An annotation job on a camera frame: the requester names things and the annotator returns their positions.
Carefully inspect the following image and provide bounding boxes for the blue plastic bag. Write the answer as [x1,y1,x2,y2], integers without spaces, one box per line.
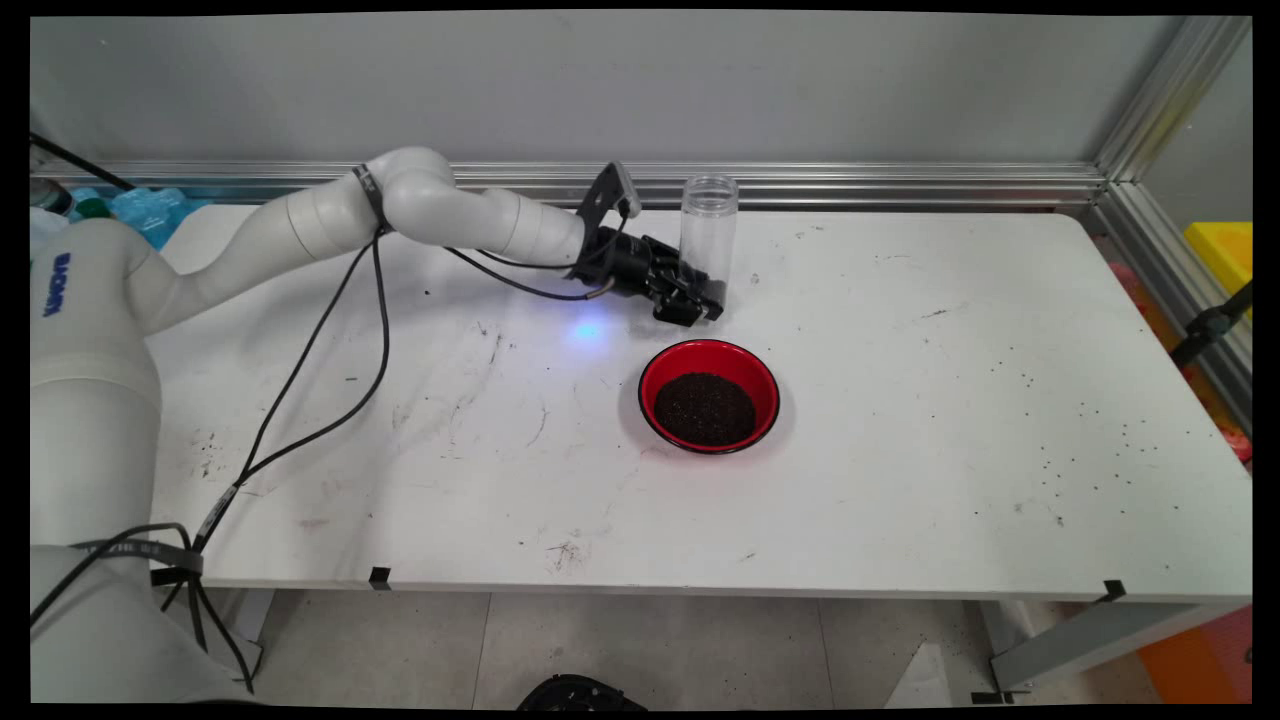
[70,185,216,251]

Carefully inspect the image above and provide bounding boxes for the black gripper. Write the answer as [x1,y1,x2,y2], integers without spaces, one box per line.
[570,225,728,327]

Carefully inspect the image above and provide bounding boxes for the clear plastic jar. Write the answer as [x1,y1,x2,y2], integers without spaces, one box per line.
[680,174,740,301]

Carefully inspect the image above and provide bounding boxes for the orange plastic object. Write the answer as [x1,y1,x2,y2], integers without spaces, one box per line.
[1135,605,1253,703]

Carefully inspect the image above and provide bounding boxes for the black round floor object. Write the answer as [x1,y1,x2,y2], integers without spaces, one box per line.
[515,674,649,713]

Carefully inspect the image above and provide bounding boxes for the red bowl black rim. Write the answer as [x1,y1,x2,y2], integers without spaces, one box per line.
[638,339,782,457]

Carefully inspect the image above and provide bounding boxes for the black seeds heap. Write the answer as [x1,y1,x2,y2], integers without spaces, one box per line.
[653,372,758,448]

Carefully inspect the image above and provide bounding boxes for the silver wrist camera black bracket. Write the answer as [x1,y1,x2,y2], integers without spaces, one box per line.
[573,160,643,246]

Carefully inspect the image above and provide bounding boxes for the grey table leg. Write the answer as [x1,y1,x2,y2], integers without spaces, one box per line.
[200,588,276,681]
[990,600,1251,693]

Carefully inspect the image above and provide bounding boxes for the aluminium frame post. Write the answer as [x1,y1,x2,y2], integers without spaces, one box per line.
[1095,15,1253,186]

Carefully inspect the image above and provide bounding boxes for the yellow plastic box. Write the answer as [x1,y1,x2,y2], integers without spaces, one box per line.
[1184,222,1253,319]

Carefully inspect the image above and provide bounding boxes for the black background cable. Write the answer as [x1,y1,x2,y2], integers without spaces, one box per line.
[30,133,136,193]

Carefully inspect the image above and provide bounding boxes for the black camera cable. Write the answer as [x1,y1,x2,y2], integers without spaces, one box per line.
[30,225,641,691]

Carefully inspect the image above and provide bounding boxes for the aluminium frame rail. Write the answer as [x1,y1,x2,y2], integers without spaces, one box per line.
[30,162,1106,211]
[1090,180,1253,431]

